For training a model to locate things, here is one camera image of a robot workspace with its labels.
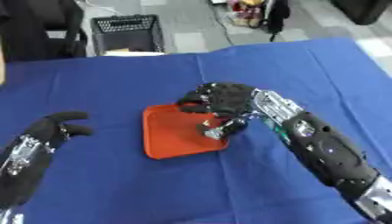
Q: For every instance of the colourful toy pile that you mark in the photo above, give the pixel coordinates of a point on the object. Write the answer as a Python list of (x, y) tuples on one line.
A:
[(247, 10)]

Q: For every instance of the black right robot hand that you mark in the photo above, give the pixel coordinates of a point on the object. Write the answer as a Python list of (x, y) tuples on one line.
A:
[(229, 97)]

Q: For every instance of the black office chair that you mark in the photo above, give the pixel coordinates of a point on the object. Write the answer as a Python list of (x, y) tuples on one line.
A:
[(41, 29)]

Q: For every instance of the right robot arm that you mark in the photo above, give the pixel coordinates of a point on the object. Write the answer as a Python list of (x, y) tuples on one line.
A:
[(321, 143)]

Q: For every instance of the orange square tray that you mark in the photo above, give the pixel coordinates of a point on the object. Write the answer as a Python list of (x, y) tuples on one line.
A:
[(176, 134)]

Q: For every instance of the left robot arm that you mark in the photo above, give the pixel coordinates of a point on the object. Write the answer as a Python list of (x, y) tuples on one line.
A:
[(20, 166)]

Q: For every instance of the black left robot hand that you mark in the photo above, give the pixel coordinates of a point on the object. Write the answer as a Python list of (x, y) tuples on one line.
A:
[(48, 127)]

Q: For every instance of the black bag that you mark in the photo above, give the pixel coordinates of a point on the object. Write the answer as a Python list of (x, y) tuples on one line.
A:
[(363, 10)]

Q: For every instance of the black mesh crate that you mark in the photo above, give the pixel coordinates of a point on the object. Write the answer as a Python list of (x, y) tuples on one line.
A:
[(127, 33)]

